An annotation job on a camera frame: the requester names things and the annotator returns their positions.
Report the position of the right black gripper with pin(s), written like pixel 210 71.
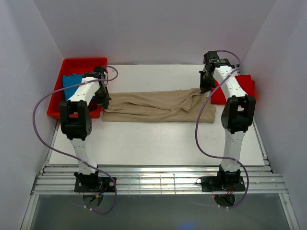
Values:
pixel 203 86

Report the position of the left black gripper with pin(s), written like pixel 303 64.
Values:
pixel 103 102

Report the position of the beige t shirt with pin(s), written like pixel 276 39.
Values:
pixel 163 106

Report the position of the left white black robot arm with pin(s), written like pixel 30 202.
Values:
pixel 76 122

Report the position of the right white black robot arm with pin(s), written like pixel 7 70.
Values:
pixel 236 118

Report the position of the blue folded t shirt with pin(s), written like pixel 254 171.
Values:
pixel 69 80

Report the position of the red plastic bin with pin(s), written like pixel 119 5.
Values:
pixel 71 67

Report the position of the red folded t shirt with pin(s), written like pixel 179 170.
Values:
pixel 245 82

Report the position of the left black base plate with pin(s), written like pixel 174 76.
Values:
pixel 95 186

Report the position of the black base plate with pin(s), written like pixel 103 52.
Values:
pixel 212 184
pixel 95 186

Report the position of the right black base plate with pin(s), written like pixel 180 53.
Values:
pixel 212 184

